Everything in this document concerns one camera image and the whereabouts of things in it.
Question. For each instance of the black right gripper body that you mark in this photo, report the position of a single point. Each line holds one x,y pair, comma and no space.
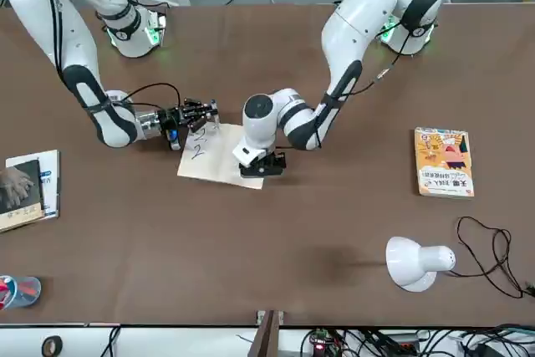
171,118

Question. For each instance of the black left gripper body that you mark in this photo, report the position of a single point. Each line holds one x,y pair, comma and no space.
276,158

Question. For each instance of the white marker pen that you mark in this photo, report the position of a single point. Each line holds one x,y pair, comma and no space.
216,116

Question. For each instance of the cream paper notebook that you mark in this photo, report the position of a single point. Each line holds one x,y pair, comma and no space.
209,164

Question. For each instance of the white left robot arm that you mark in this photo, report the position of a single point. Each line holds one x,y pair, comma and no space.
368,10

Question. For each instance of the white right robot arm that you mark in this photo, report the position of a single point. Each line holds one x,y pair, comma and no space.
79,39

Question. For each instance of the white book with blue print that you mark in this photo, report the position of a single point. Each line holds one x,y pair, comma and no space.
51,181

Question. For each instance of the white desk lamp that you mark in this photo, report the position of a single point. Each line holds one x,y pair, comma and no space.
409,261

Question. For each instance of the orange illustrated cover book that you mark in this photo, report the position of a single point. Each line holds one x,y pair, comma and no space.
443,160

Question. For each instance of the small circuit board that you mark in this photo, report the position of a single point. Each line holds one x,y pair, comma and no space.
319,338

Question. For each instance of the white side desk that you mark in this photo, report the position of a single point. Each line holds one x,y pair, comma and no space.
167,340

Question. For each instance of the black power strip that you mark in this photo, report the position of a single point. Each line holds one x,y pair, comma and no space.
403,345

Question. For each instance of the clear pen cup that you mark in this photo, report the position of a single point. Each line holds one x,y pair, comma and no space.
25,290

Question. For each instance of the black tape roll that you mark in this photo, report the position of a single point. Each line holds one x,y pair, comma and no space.
44,345

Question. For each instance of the aluminium frame post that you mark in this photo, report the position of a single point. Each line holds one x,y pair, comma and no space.
265,336

